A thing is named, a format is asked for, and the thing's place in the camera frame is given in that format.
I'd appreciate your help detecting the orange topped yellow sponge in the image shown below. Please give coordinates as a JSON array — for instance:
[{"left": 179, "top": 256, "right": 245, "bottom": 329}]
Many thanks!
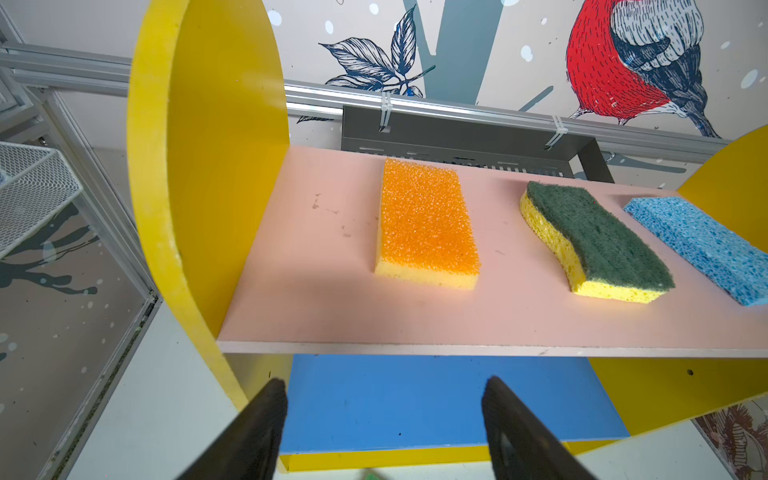
[{"left": 374, "top": 159, "right": 481, "bottom": 290}]

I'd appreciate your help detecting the dark green scrub sponge front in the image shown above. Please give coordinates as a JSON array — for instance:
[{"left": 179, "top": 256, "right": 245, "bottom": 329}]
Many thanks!
[{"left": 520, "top": 181, "right": 675, "bottom": 304}]

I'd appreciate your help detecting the white wire mesh basket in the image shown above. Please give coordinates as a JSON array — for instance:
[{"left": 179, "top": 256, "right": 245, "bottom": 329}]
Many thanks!
[{"left": 1, "top": 142, "right": 83, "bottom": 256}]

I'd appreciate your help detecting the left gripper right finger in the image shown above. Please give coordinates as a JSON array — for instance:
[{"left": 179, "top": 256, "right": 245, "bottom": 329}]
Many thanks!
[{"left": 481, "top": 376, "right": 594, "bottom": 480}]

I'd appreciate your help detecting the yellow shelf with coloured boards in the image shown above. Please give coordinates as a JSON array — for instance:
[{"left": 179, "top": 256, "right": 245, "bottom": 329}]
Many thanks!
[{"left": 127, "top": 1, "right": 767, "bottom": 471}]

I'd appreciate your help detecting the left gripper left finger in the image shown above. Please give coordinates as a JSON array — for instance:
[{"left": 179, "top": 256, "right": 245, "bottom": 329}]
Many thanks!
[{"left": 179, "top": 378, "right": 288, "bottom": 480}]

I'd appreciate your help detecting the blue sponge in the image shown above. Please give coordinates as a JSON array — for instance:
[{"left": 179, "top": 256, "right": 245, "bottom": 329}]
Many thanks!
[{"left": 624, "top": 197, "right": 767, "bottom": 307}]

